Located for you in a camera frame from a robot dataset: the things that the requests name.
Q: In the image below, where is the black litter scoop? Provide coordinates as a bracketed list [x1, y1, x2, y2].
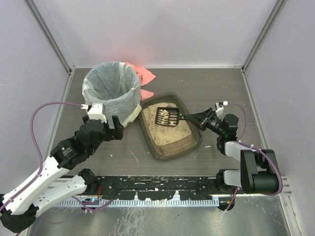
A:
[155, 107, 188, 127]

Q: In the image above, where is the dark translucent litter box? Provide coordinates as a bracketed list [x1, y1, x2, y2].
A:
[138, 92, 202, 160]

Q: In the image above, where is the trash bin with white liner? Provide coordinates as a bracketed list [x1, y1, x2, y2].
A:
[82, 61, 142, 128]

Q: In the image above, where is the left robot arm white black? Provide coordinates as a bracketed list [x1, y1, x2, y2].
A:
[0, 116, 124, 233]

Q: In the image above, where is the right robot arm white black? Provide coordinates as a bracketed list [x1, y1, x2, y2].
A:
[185, 108, 283, 196]

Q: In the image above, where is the pink cloth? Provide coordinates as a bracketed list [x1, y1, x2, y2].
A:
[126, 62, 156, 101]

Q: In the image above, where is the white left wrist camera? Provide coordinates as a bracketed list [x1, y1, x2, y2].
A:
[87, 103, 107, 123]

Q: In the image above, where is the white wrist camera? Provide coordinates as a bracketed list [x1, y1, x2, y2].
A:
[215, 101, 228, 116]
[87, 103, 107, 123]

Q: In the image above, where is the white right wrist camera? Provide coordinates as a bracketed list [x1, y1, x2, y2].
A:
[215, 101, 228, 116]

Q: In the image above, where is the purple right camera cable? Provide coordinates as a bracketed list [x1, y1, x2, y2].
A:
[227, 102, 283, 196]

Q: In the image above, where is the purple camera cable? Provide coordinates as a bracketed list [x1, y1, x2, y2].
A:
[227, 102, 283, 196]
[0, 101, 89, 212]

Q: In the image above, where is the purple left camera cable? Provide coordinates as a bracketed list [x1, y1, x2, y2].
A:
[0, 101, 89, 212]

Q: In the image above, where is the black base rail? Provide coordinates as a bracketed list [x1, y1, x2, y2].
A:
[99, 176, 219, 201]

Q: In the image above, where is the white slotted cable duct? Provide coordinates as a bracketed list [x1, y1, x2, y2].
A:
[57, 197, 220, 207]

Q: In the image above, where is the left aluminium frame post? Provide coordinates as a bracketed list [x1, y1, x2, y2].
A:
[25, 0, 73, 74]

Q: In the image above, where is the aluminium frame post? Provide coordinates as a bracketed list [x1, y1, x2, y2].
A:
[241, 0, 286, 73]
[25, 0, 73, 74]

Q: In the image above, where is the right aluminium frame post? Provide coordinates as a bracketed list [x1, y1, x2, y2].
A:
[241, 0, 286, 73]

